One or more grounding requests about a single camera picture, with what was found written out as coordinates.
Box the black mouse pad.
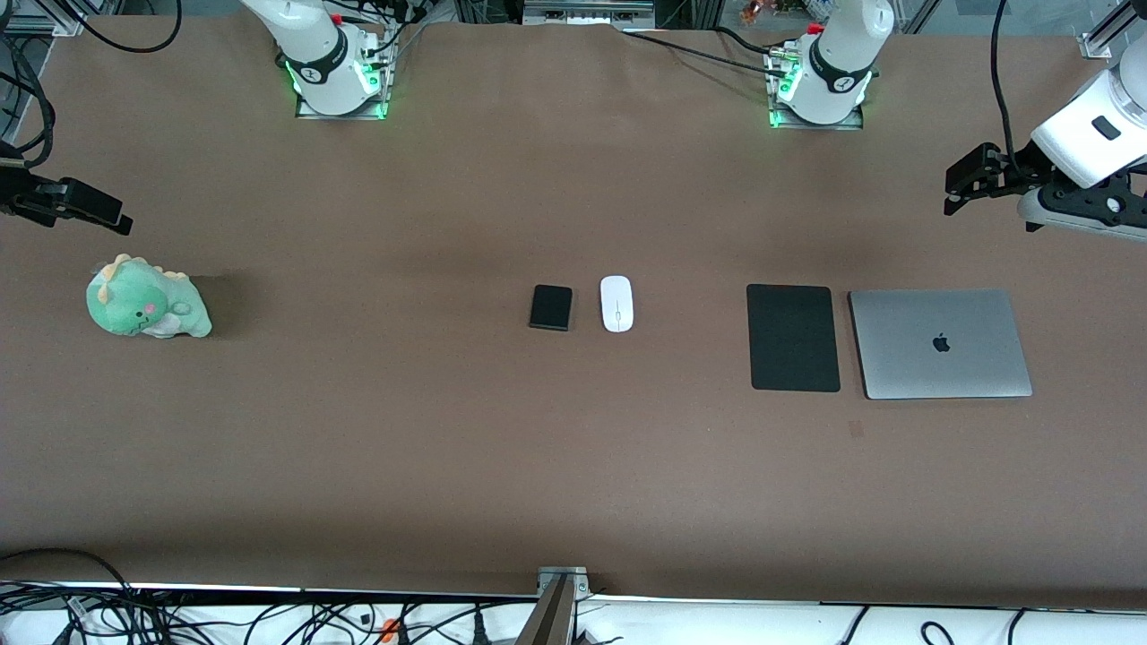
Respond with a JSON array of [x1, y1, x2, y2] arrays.
[[746, 283, 842, 393]]

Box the grey metal camera post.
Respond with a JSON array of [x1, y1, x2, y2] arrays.
[[515, 566, 592, 645]]

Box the green dinosaur plush toy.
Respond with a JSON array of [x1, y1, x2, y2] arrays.
[[86, 254, 213, 340]]

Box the white computer mouse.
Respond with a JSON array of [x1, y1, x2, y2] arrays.
[[599, 275, 634, 334]]

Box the aluminium frame profile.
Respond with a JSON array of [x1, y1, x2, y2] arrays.
[[1080, 0, 1147, 60], [0, 0, 123, 39]]

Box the grey equipment box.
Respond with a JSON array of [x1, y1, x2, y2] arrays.
[[522, 0, 657, 30]]

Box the silver closed laptop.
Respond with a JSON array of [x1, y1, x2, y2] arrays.
[[848, 288, 1034, 400]]

